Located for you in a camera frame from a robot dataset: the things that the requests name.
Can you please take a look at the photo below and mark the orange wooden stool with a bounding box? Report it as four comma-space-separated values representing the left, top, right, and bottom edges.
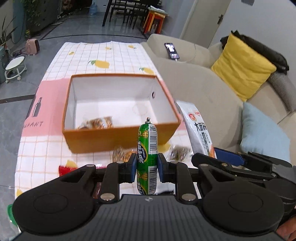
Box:
143, 10, 168, 34

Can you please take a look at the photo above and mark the pink small heater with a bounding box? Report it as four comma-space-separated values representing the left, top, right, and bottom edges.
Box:
25, 39, 40, 55

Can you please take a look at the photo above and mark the person right hand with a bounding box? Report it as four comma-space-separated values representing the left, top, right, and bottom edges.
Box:
276, 216, 296, 241

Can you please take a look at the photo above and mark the orange candy packet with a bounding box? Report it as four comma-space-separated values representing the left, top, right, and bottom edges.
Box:
112, 146, 135, 162

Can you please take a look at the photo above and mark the white charging cable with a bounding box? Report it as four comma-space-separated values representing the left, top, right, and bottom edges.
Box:
176, 44, 200, 64

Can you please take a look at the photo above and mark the clear mixed nut packet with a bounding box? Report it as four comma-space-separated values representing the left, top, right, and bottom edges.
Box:
77, 116, 113, 130

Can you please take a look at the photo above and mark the black smartphone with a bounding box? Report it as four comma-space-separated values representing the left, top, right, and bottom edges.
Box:
164, 43, 180, 60

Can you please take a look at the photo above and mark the white grey snack bag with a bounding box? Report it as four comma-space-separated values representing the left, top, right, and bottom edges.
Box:
176, 100, 217, 158

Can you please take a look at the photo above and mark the red dried meat packet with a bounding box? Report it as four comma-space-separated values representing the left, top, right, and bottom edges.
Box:
92, 182, 101, 199

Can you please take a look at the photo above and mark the beige sofa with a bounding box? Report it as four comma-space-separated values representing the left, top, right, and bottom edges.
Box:
140, 33, 296, 166

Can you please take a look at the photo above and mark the dark dining table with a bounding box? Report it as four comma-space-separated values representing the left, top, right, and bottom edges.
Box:
102, 1, 160, 29

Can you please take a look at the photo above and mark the orange cardboard box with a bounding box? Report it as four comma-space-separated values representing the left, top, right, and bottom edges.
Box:
62, 73, 181, 154

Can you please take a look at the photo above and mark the blue water bottle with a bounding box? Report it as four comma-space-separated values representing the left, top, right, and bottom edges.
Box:
89, 1, 97, 15

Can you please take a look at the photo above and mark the clear dark snack packet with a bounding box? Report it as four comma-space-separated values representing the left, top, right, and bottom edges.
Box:
167, 145, 192, 162

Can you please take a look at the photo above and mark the yellow cushion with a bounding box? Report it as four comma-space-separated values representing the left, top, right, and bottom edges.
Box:
211, 33, 276, 102

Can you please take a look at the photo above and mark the dark blanket on sofa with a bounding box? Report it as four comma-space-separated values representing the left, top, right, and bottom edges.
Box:
219, 31, 290, 75

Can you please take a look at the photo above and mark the green sausage stick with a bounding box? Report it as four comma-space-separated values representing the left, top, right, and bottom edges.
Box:
137, 118, 158, 195

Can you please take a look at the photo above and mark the checkered pink tablecloth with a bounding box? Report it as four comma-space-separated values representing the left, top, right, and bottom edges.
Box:
15, 42, 191, 196

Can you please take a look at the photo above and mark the grey patterned cushion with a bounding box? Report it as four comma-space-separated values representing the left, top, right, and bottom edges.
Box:
268, 71, 296, 112

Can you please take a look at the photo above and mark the white door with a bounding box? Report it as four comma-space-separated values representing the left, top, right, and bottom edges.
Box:
180, 0, 230, 48

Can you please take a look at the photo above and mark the white round stool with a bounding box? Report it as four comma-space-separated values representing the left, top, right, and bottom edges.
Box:
4, 56, 27, 83

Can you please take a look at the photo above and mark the potted plant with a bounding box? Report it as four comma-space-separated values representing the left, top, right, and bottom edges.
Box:
1, 17, 17, 71

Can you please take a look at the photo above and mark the red cartoon snack bag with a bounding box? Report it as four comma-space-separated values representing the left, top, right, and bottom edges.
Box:
58, 165, 78, 177

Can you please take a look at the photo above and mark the light blue cushion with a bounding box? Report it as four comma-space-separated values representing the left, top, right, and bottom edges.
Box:
240, 102, 291, 163

